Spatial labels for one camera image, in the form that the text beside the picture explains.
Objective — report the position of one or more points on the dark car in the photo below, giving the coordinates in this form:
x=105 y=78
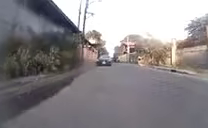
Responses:
x=104 y=60

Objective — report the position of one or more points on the distant red-trimmed building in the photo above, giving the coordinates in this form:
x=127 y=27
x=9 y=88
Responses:
x=128 y=50

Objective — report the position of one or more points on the grey asphalt road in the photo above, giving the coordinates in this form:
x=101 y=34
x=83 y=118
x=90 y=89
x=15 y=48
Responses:
x=132 y=100

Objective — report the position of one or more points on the utility pole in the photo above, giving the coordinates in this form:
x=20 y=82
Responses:
x=85 y=20

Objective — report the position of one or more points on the roadside bushes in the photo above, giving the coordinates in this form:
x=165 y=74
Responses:
x=35 y=60

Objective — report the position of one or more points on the dirt roadside strip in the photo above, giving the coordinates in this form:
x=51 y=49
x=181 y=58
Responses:
x=28 y=91

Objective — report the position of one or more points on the dark-roofed building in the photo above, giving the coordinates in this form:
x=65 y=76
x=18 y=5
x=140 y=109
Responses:
x=28 y=23

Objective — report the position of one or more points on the reddish boundary wall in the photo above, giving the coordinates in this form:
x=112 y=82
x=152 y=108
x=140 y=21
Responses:
x=89 y=53

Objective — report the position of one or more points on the wall with concrete pillars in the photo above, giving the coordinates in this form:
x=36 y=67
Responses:
x=192 y=53

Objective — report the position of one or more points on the tree behind wall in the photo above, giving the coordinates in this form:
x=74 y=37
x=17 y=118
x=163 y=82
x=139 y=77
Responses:
x=200 y=28

